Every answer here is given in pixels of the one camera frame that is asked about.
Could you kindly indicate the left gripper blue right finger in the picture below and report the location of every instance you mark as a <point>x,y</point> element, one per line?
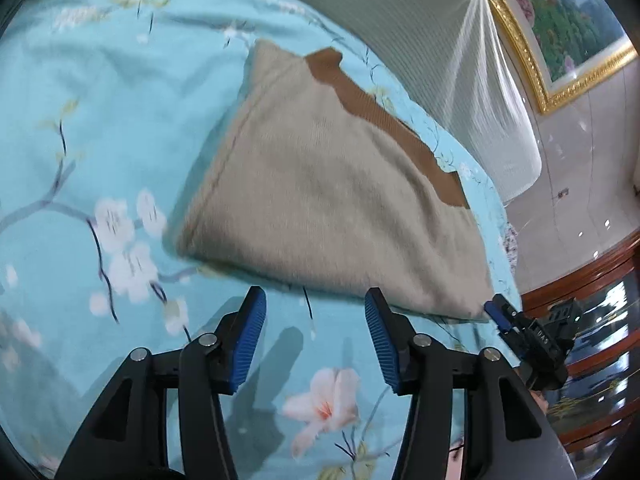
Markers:
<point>415,365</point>

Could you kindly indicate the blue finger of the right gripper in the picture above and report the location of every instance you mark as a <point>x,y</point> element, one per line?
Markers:
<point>496,309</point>

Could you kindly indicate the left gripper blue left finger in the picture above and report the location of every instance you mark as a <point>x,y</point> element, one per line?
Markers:
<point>216,364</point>

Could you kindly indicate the beige knit sweater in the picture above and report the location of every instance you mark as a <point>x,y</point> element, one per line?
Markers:
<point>315,184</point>

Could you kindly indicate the right hand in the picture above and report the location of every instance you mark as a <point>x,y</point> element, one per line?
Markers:
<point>542,402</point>

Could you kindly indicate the wooden glass display cabinet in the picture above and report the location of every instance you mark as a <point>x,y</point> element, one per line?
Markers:
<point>600,401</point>

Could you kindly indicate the gold framed landscape painting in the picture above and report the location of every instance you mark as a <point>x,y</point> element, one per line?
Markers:
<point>566,47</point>

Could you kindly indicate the light blue floral duvet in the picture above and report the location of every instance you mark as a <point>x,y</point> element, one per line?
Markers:
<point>106,106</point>

